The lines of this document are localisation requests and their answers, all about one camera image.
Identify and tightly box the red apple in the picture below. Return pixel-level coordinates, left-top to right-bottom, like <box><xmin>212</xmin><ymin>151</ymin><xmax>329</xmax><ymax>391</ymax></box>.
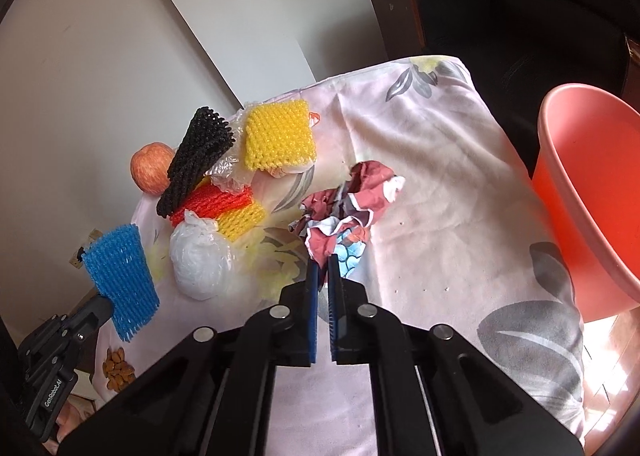
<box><xmin>130</xmin><ymin>142</ymin><xmax>177</xmax><ymax>195</ymax></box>

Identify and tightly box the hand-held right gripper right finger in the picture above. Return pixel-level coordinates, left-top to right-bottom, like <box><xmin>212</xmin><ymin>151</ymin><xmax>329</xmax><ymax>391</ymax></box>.
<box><xmin>327</xmin><ymin>256</ymin><xmax>584</xmax><ymax>456</ymax></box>

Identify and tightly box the wall socket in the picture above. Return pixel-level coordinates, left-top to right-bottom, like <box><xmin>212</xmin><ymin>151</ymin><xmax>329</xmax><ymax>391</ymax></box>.
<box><xmin>69</xmin><ymin>230</ymin><xmax>103</xmax><ymax>269</ymax></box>

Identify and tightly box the black foam fruit net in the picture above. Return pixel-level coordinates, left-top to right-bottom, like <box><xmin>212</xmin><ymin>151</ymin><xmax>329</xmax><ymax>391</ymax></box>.
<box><xmin>156</xmin><ymin>106</ymin><xmax>235</xmax><ymax>219</ymax></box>

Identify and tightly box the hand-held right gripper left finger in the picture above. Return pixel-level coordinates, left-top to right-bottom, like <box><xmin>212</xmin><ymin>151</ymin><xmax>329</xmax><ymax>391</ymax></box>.
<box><xmin>57</xmin><ymin>261</ymin><xmax>321</xmax><ymax>456</ymax></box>

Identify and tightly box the red printed paper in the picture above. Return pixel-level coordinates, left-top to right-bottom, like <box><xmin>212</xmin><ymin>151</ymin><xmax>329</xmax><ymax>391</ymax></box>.
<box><xmin>288</xmin><ymin>161</ymin><xmax>407</xmax><ymax>279</ymax></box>

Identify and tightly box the black leather armchair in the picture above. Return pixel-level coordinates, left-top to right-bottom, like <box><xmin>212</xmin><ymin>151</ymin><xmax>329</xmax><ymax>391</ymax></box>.
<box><xmin>410</xmin><ymin>0</ymin><xmax>640</xmax><ymax>177</ymax></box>

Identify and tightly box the red foam fruit net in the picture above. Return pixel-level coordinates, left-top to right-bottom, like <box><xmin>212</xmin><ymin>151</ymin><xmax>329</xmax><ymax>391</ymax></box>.
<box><xmin>170</xmin><ymin>183</ymin><xmax>255</xmax><ymax>228</ymax></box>

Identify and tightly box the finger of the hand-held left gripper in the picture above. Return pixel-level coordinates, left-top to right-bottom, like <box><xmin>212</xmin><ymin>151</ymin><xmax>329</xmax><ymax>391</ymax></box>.
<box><xmin>69</xmin><ymin>295</ymin><xmax>115</xmax><ymax>343</ymax></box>

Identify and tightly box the yellow foam fruit net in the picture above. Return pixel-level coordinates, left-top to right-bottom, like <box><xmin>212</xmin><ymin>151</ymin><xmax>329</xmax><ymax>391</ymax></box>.
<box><xmin>243</xmin><ymin>100</ymin><xmax>318</xmax><ymax>173</ymax></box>
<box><xmin>217</xmin><ymin>201</ymin><xmax>268</xmax><ymax>243</ymax></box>

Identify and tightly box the clear plastic bag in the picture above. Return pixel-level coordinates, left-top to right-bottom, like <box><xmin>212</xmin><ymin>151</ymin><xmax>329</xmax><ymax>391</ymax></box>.
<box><xmin>207</xmin><ymin>103</ymin><xmax>262</xmax><ymax>194</ymax></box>

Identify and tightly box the blue foam fruit net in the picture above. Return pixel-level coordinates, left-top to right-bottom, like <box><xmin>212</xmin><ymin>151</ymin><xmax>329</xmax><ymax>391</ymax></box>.
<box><xmin>81</xmin><ymin>223</ymin><xmax>161</xmax><ymax>343</ymax></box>

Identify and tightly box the pink plastic bucket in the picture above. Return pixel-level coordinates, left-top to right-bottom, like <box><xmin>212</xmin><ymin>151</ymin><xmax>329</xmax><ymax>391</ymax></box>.
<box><xmin>531</xmin><ymin>83</ymin><xmax>640</xmax><ymax>323</ymax></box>

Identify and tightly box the brown wooden side table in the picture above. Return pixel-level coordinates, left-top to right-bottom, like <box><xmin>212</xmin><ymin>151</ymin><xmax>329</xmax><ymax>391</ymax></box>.
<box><xmin>368</xmin><ymin>0</ymin><xmax>481</xmax><ymax>62</ymax></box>

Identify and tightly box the floral pink tablecloth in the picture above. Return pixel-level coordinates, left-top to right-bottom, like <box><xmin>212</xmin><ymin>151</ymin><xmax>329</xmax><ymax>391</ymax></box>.
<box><xmin>92</xmin><ymin>54</ymin><xmax>587</xmax><ymax>456</ymax></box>

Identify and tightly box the pile of almonds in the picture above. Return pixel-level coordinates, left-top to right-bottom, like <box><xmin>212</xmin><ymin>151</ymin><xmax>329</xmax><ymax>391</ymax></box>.
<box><xmin>102</xmin><ymin>347</ymin><xmax>137</xmax><ymax>392</ymax></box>

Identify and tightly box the white knotted plastic bag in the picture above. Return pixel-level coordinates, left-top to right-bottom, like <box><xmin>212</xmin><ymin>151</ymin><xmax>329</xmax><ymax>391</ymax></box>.
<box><xmin>169</xmin><ymin>209</ymin><xmax>233</xmax><ymax>301</ymax></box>

